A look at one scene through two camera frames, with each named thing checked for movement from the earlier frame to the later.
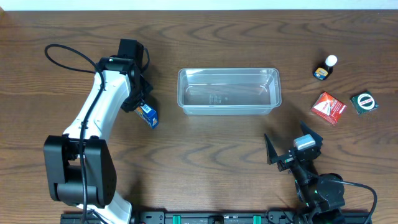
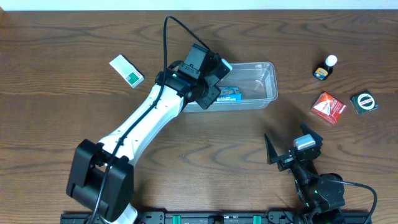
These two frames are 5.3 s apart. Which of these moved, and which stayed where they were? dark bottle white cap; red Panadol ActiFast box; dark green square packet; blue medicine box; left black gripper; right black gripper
Moved: left black gripper; blue medicine box
Stayed: right black gripper; dark green square packet; dark bottle white cap; red Panadol ActiFast box
